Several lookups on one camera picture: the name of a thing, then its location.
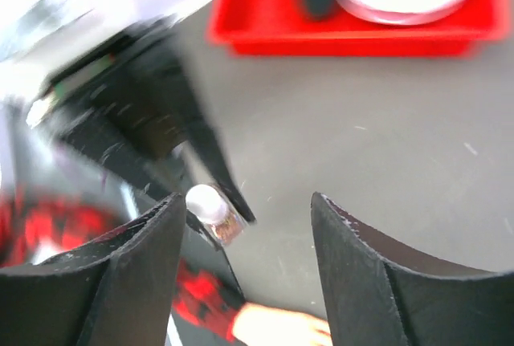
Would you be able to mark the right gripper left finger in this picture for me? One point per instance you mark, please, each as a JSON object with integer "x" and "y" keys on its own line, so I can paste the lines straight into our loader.
{"x": 114, "y": 290}

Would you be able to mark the red plaid sleeve forearm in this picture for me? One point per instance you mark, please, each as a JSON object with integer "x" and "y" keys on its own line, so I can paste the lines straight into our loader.
{"x": 32, "y": 231}

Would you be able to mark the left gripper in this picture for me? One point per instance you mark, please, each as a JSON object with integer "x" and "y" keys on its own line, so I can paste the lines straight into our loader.
{"x": 137, "y": 80}

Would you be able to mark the nail polish bottle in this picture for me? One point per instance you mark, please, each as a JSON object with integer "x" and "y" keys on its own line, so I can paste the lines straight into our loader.
{"x": 215, "y": 212}

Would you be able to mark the red plastic tray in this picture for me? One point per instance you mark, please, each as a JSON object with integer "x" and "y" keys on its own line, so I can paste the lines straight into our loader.
{"x": 281, "y": 27}

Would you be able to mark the mannequin hand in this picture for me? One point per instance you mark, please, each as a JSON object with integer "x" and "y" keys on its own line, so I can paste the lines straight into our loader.
{"x": 258, "y": 325}

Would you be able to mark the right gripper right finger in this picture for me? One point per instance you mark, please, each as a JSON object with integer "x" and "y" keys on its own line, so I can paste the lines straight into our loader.
{"x": 379, "y": 291}

